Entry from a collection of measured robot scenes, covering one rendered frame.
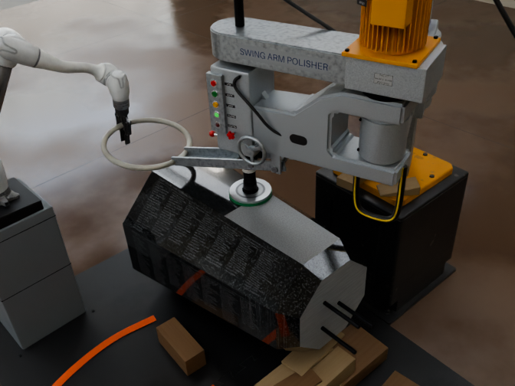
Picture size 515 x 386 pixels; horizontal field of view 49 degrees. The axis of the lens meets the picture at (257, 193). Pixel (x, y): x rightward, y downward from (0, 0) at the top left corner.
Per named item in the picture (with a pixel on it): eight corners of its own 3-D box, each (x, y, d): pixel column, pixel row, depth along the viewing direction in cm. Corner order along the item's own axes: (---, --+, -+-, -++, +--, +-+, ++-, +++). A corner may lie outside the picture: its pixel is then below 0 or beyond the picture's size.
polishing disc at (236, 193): (237, 177, 298) (237, 175, 297) (276, 182, 292) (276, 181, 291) (223, 200, 282) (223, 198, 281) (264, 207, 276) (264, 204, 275)
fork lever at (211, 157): (301, 155, 270) (299, 145, 267) (282, 175, 257) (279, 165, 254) (191, 151, 308) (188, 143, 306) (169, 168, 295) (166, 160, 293)
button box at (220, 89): (229, 131, 259) (224, 73, 242) (225, 134, 257) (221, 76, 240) (214, 128, 262) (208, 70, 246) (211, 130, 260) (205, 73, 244)
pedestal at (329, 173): (373, 223, 394) (382, 129, 351) (456, 270, 353) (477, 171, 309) (306, 267, 361) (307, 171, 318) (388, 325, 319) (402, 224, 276)
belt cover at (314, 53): (441, 86, 219) (447, 44, 209) (421, 112, 202) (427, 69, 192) (232, 47, 261) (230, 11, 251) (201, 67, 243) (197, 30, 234)
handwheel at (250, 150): (276, 159, 257) (275, 131, 248) (264, 170, 250) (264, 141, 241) (247, 152, 264) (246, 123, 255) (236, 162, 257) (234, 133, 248)
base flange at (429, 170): (385, 139, 341) (385, 132, 339) (455, 171, 310) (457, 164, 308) (328, 171, 316) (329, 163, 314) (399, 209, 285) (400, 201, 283)
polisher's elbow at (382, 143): (362, 139, 245) (365, 98, 233) (407, 145, 239) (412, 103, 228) (353, 162, 230) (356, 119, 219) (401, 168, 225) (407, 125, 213)
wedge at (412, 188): (414, 184, 296) (415, 176, 293) (419, 194, 288) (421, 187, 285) (376, 186, 296) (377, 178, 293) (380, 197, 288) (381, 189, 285)
